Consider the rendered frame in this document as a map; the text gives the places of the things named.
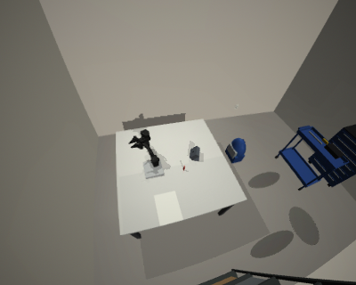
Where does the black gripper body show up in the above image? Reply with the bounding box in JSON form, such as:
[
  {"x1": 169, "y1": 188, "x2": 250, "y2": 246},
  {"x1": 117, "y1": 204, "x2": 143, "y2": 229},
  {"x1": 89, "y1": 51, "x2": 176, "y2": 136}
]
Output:
[{"x1": 134, "y1": 135, "x2": 145, "y2": 149}]

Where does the grey sloped panel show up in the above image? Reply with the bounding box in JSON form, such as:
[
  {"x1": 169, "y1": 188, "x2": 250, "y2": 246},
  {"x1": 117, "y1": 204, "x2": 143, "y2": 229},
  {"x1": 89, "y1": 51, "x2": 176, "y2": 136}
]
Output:
[{"x1": 190, "y1": 146, "x2": 200, "y2": 161}]

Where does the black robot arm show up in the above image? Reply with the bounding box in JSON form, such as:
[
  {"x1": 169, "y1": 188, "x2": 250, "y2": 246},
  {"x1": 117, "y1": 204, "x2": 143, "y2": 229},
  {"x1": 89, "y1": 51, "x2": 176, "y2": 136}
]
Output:
[{"x1": 141, "y1": 129, "x2": 159, "y2": 167}]

